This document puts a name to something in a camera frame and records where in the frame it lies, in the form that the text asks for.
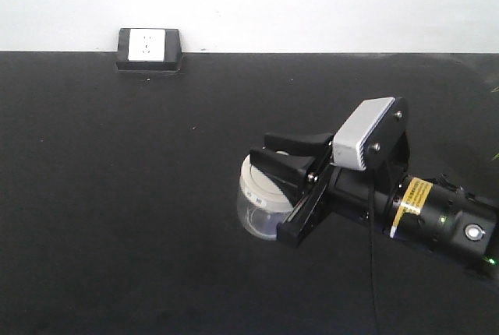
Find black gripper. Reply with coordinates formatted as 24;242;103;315
249;132;405;247

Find glass jar with white lid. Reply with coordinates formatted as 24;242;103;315
236;155;293;241

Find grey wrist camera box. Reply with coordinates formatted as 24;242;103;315
332;97;395;171

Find green plant leaves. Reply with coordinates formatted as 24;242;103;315
490;86;499;161

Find black camera cable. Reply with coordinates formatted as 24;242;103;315
366;178;381;335

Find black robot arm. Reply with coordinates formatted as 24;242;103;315
249;148;498;286

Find black wall socket box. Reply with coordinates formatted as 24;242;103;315
115;28;182;73

